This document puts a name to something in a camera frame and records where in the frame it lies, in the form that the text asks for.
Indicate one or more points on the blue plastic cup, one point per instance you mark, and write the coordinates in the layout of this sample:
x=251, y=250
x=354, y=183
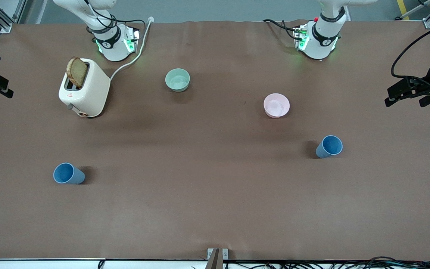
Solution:
x=330, y=145
x=64, y=173

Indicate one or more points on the pink bowl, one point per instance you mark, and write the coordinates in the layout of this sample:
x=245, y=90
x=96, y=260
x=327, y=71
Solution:
x=276, y=105

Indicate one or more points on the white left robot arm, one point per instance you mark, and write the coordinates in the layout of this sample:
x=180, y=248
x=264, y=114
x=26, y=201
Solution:
x=321, y=41

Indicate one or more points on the cream white toaster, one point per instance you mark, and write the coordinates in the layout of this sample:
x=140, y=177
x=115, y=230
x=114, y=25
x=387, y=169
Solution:
x=92, y=93

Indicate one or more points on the brown bread slice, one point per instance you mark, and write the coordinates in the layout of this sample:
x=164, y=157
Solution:
x=77, y=73

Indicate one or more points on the mint green bowl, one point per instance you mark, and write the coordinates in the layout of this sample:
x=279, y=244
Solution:
x=177, y=80

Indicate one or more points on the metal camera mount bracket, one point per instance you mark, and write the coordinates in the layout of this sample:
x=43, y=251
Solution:
x=224, y=254

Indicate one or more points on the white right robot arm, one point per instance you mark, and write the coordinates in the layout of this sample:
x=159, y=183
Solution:
x=114, y=48

